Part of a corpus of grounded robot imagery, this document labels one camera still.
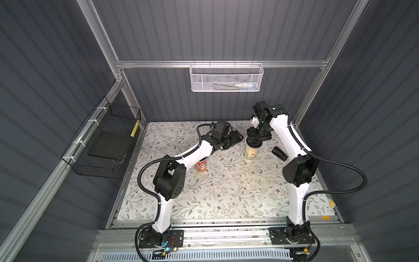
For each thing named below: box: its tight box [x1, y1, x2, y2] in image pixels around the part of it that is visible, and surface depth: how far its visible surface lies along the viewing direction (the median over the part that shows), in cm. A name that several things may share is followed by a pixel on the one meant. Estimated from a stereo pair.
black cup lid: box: [246, 136, 263, 149], surface depth 87 cm
